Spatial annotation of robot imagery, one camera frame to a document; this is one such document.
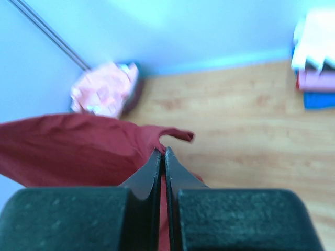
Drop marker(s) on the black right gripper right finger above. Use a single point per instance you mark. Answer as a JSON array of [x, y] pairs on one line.
[[177, 178]]

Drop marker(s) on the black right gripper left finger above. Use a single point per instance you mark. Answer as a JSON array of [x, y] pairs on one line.
[[141, 220]]

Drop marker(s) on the blue-grey laundry basket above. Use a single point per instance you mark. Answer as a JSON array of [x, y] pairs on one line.
[[136, 78]]

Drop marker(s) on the pink folded t-shirt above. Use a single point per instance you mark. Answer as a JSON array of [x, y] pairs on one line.
[[316, 81]]

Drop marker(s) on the white crumpled garment in basket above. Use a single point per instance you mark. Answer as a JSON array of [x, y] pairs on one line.
[[128, 69]]

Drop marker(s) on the dark red t-shirt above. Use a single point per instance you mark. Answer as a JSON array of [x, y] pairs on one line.
[[71, 168]]

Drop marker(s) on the left aluminium frame post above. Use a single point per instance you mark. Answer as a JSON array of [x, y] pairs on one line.
[[50, 33]]

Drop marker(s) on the blue folded t-shirt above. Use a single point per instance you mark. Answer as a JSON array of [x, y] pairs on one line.
[[317, 100]]

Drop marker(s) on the pink crumpled t-shirt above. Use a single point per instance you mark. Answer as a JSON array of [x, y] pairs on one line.
[[104, 91]]

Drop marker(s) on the white folded printed t-shirt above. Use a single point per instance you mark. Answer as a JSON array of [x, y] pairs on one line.
[[314, 41]]

